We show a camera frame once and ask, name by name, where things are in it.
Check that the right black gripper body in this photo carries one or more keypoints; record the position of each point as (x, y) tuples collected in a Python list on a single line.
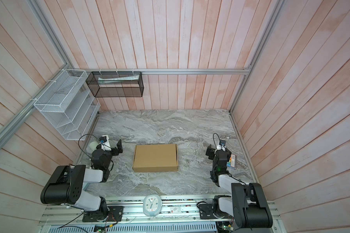
[(211, 151)]

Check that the aluminium front rail frame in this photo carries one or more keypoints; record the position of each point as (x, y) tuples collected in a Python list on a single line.
[(63, 219)]

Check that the pale blue alarm clock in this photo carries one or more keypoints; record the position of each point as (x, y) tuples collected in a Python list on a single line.
[(152, 205)]

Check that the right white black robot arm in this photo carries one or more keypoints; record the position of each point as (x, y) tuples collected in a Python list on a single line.
[(245, 203)]

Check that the pack of coloured markers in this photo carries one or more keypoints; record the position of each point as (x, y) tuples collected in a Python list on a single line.
[(232, 162)]

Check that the white paper in basket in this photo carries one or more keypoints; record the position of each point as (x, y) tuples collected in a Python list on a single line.
[(119, 80)]

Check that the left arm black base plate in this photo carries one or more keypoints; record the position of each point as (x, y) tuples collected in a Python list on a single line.
[(111, 213)]

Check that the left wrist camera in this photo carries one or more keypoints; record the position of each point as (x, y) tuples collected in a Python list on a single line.
[(104, 143)]

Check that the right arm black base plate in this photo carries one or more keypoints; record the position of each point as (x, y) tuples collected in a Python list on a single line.
[(206, 211)]

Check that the white wire mesh shelf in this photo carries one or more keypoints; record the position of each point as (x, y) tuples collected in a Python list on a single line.
[(67, 107)]

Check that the small white label card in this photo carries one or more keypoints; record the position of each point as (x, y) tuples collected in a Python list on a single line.
[(175, 210)]

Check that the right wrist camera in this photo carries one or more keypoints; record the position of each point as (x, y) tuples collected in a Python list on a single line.
[(221, 145)]

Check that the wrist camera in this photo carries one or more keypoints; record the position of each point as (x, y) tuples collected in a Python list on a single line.
[(104, 143), (221, 145)]

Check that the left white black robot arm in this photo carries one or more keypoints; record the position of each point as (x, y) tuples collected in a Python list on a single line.
[(65, 186)]

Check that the black mesh wall basket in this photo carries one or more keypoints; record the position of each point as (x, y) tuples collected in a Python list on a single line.
[(111, 90)]

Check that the brown cardboard box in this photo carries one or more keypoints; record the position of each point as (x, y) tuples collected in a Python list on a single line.
[(155, 158)]

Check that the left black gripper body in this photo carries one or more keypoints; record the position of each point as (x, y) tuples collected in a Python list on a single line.
[(114, 152)]

